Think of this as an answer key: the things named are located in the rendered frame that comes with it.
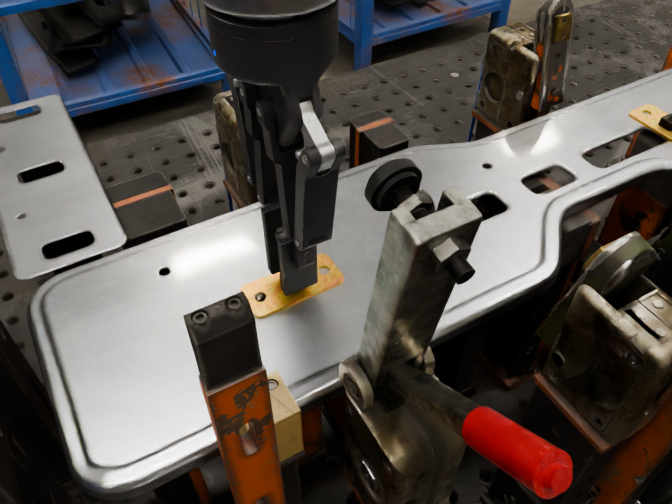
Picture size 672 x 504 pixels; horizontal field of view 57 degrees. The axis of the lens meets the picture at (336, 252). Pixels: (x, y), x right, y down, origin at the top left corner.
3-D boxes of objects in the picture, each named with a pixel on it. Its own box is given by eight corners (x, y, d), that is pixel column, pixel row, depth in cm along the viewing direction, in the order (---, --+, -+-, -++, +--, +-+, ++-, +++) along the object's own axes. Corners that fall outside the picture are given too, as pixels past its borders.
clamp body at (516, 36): (477, 209, 104) (523, 8, 79) (527, 255, 96) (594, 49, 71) (433, 228, 100) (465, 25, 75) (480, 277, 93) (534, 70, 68)
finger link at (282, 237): (309, 80, 39) (320, 88, 38) (322, 221, 46) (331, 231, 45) (251, 97, 38) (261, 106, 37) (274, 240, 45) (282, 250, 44)
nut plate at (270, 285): (325, 253, 55) (325, 244, 54) (346, 281, 52) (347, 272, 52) (238, 289, 52) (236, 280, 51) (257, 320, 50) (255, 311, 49)
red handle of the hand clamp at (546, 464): (403, 335, 40) (594, 435, 26) (411, 364, 41) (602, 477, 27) (348, 362, 39) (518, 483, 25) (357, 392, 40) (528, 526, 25)
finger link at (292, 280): (311, 215, 46) (316, 221, 46) (313, 276, 51) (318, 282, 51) (275, 228, 45) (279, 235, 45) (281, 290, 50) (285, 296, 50)
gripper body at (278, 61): (368, 6, 33) (363, 147, 40) (296, -47, 38) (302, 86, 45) (239, 39, 30) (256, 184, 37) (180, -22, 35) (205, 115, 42)
